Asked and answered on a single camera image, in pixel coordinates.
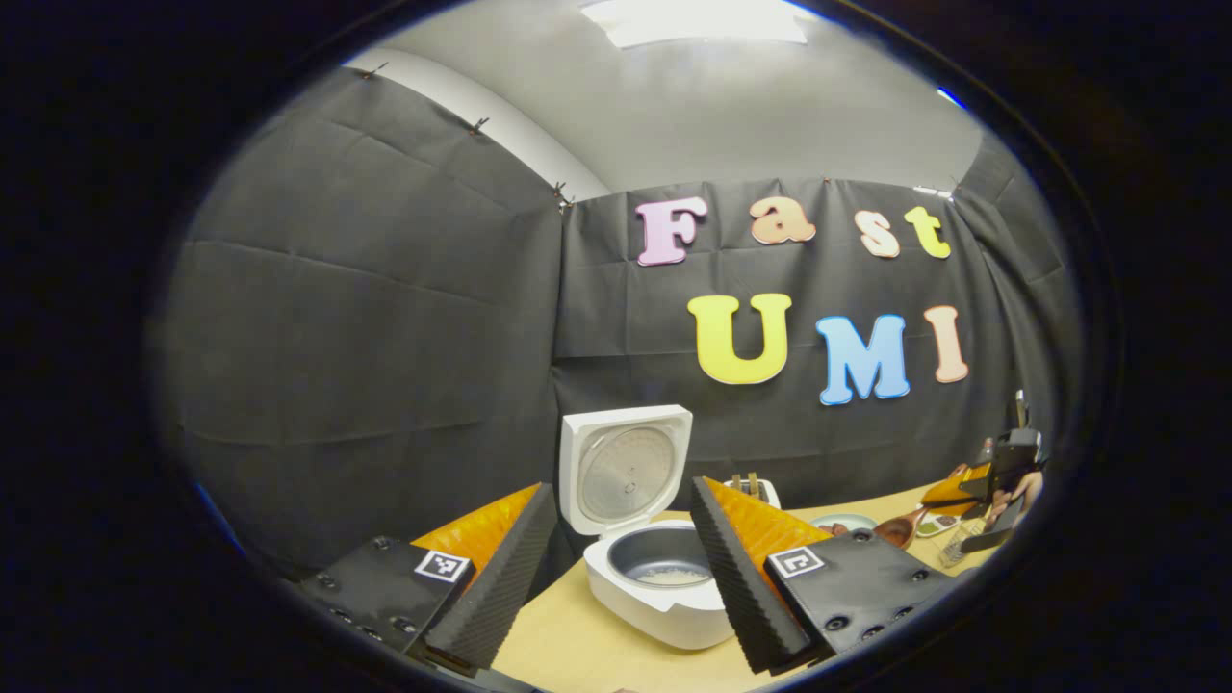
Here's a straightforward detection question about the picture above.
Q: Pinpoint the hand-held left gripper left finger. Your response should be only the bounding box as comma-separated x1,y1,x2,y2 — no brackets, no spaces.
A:
289,483,558,672

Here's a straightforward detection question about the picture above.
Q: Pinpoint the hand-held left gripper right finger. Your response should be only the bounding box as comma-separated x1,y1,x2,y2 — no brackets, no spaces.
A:
691,476,963,675

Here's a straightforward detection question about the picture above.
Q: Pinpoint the brown wooden spoon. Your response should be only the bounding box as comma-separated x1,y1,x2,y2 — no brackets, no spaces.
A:
874,507,930,550

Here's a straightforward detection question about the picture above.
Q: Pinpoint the white rice cooker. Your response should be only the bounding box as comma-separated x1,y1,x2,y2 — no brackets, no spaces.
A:
559,404,737,651

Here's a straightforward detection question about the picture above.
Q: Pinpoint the white toaster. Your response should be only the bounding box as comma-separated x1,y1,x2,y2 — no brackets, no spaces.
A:
722,472,783,511

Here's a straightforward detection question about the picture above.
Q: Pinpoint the black backdrop cloth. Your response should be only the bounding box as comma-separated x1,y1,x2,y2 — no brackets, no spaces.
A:
154,65,1084,578

